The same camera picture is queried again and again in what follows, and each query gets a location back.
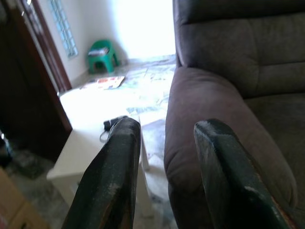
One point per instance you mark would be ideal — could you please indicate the cardboard box with red label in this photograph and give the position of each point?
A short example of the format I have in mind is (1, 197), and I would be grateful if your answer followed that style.
(9, 190)

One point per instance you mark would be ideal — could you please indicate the dark wooden door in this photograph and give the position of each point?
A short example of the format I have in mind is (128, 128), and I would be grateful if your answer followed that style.
(28, 95)

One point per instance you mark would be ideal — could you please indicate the cardboard box with handling symbols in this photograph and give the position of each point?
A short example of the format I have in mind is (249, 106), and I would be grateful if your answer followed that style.
(31, 219)

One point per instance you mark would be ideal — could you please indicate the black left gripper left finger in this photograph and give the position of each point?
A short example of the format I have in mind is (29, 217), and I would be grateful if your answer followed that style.
(107, 181)

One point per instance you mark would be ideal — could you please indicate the printed magazine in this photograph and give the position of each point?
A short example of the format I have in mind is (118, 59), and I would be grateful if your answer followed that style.
(109, 82)

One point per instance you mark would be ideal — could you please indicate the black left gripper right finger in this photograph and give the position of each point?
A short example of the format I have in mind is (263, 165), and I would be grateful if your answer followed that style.
(233, 186)

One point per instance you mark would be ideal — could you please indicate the white low table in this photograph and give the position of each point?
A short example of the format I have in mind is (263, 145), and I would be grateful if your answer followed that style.
(83, 133)

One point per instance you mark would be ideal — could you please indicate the small black device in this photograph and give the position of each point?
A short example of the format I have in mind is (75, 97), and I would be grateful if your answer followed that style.
(109, 124)

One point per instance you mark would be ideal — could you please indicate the glass block window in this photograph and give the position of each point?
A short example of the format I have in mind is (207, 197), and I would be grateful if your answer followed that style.
(64, 28)

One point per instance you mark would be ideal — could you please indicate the large grey recliner sofa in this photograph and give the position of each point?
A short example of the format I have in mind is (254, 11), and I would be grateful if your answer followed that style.
(226, 71)

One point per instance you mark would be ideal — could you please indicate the green plastic stool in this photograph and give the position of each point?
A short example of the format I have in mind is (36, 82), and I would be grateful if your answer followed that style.
(102, 62)

